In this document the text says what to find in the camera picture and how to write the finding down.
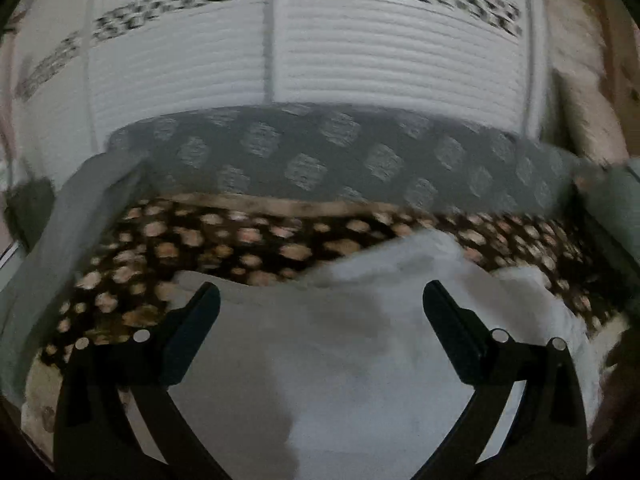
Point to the grey-green rolled duvet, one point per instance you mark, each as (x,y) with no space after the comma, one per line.
(611,196)

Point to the light blue padded jacket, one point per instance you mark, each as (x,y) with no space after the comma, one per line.
(339,375)

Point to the beige pillow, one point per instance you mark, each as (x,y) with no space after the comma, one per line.
(578,65)

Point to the white louvered wardrobe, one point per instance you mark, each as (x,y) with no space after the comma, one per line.
(74,71)

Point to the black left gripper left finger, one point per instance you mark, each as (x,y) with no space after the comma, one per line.
(115,417)

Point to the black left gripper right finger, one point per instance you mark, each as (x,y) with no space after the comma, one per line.
(548,436)

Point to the floral patterned bed blanket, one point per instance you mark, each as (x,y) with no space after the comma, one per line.
(127,282)

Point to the dark bag on floor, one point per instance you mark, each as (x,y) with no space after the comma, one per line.
(28,209)

